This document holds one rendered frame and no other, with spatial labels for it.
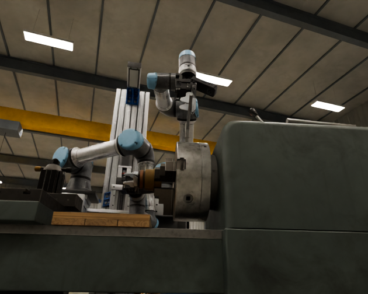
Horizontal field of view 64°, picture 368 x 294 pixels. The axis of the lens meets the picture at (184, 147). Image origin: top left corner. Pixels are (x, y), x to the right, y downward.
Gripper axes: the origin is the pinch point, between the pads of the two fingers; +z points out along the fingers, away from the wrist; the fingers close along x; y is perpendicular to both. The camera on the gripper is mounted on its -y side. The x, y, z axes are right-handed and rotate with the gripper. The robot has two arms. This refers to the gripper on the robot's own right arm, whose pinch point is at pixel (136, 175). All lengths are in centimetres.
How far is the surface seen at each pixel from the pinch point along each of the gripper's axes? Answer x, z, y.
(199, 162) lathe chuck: 1.5, 11.8, -23.5
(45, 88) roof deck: 657, -871, 493
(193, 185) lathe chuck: -6.8, 10.6, -21.4
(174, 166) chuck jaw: 0.4, 10.0, -14.6
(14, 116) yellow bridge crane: 517, -858, 572
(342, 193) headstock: -10, 17, -70
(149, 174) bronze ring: 0.6, 0.7, -5.2
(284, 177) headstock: -5, 18, -51
